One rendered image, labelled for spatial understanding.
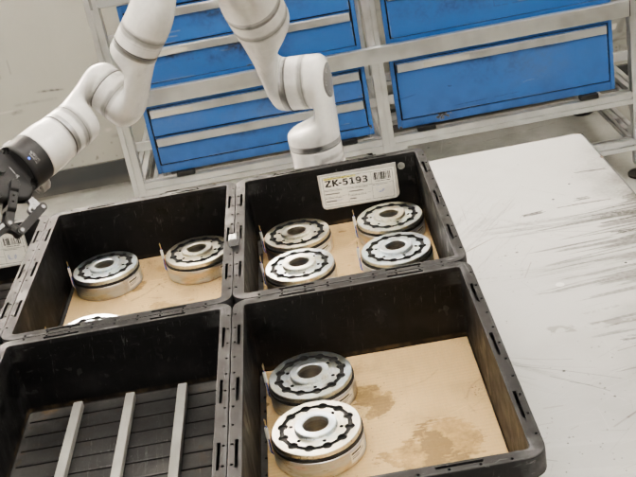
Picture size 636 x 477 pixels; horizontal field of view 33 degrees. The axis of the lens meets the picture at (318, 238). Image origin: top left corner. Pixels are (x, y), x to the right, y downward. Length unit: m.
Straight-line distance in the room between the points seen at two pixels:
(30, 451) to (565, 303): 0.82
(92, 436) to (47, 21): 3.10
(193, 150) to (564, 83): 1.23
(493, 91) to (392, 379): 2.31
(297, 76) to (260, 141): 1.71
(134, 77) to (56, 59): 2.75
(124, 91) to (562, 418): 0.78
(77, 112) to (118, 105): 0.07
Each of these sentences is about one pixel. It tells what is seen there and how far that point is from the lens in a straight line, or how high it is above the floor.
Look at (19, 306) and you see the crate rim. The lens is 1.49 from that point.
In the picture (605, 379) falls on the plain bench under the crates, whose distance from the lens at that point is 1.51.
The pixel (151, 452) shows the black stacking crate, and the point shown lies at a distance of 1.29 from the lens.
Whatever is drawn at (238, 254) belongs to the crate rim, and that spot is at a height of 0.93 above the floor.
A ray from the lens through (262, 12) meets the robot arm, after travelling 1.62.
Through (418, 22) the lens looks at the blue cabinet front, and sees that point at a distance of 3.44.
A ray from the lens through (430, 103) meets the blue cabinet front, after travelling 3.51.
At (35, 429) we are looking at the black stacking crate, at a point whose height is 0.83.
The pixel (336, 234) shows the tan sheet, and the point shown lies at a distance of 1.69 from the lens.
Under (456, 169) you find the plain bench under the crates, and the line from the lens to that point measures 2.19.
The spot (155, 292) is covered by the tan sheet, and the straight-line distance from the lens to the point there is 1.64.
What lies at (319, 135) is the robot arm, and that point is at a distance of 1.82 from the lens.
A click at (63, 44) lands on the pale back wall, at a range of 4.33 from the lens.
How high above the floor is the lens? 1.56
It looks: 26 degrees down
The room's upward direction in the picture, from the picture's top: 11 degrees counter-clockwise
